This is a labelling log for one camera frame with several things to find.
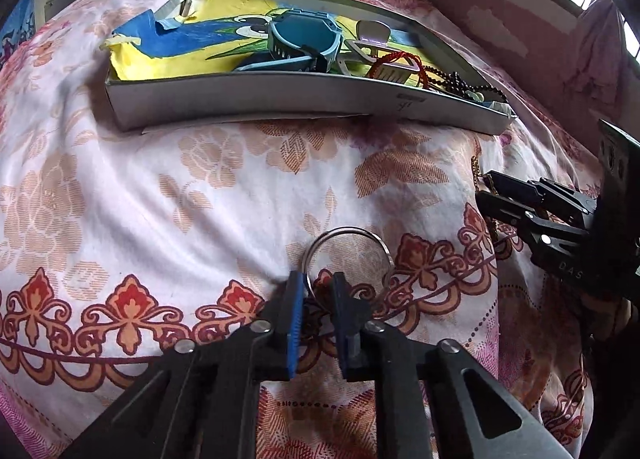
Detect silver bangle ring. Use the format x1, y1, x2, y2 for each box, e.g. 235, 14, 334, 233
300, 225, 395, 307

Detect blue smartwatch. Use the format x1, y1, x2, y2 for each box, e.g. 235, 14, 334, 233
234, 8, 343, 74

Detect blue patterned curtain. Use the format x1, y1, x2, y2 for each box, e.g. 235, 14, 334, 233
0, 0, 36, 68

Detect red string bracelet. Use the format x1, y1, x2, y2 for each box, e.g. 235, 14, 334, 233
365, 50, 432, 90

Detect white hair claw clip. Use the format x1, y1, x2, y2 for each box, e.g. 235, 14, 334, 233
336, 20, 426, 86

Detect pink curtain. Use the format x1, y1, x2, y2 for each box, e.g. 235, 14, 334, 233
562, 0, 627, 106

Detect yellow blue cartoon paper liner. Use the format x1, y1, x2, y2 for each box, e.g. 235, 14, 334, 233
103, 0, 437, 81

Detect grey cardboard tray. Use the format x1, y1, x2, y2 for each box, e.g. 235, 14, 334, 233
105, 3, 515, 135

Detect floral pink white bedspread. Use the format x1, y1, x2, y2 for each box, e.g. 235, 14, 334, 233
1, 0, 599, 458

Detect dark beaded bracelet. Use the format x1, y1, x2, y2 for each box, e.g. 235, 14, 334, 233
424, 66, 508, 104

